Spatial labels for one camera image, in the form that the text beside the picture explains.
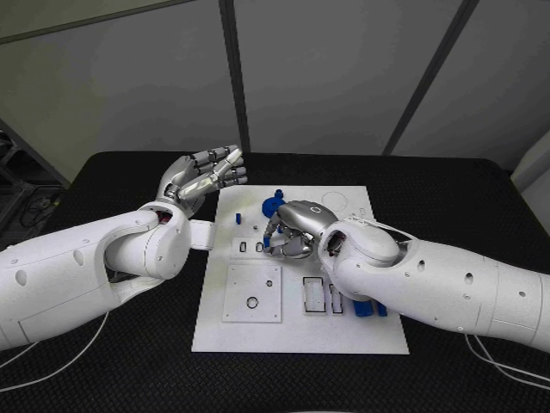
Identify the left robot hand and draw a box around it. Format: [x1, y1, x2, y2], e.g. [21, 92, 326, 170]
[154, 144, 249, 217]

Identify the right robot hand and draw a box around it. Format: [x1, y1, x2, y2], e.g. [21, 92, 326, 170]
[261, 200, 340, 260]

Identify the white task board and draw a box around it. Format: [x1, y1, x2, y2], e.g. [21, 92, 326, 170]
[190, 184, 411, 355]

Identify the blue gear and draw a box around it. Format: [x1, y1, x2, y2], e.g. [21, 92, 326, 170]
[261, 197, 287, 219]

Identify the wide blue block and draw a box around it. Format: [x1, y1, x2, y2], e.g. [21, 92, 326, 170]
[350, 299, 375, 318]

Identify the metal rack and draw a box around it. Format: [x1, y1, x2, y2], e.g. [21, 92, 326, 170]
[0, 98, 70, 259]

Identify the white cable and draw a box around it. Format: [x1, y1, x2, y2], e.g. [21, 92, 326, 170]
[473, 334, 550, 383]
[0, 341, 40, 384]
[0, 310, 111, 399]
[463, 334, 550, 390]

